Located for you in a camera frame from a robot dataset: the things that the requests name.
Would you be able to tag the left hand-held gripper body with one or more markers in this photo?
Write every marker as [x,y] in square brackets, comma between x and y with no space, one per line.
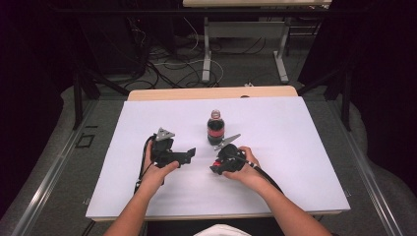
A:
[162,149]

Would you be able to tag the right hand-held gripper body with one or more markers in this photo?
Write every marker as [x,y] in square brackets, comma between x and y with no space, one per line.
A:
[231,157]

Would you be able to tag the cola bottle with red label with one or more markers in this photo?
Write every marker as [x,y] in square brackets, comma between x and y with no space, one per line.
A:
[215,129]

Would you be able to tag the person's right hand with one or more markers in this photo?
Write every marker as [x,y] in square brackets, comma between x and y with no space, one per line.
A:
[246,173]

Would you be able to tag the person's left hand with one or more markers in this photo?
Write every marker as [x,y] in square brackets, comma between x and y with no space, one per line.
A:
[155,177]

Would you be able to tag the white table board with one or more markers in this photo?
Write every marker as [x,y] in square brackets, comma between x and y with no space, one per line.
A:
[278,183]

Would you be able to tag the wooden table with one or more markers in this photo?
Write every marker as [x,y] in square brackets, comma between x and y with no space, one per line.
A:
[196,93]

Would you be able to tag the person's white shirt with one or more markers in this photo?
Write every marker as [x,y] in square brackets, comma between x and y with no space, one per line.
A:
[223,230]

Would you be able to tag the person's dark lap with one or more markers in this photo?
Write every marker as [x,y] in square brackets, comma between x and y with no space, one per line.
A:
[170,228]

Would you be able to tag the black metal stand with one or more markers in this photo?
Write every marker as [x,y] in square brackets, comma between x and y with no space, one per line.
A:
[341,95]
[82,95]

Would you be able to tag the white desk with metal legs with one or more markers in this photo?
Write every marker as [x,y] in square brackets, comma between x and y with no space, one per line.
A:
[246,29]

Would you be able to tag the black horizontal bar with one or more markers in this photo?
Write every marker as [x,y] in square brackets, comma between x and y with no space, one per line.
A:
[131,11]

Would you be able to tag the dark curtain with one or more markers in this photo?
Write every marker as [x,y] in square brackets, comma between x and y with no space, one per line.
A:
[383,82]
[29,82]

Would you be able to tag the metal floor rail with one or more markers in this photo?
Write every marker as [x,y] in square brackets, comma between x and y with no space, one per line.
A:
[367,177]
[49,177]

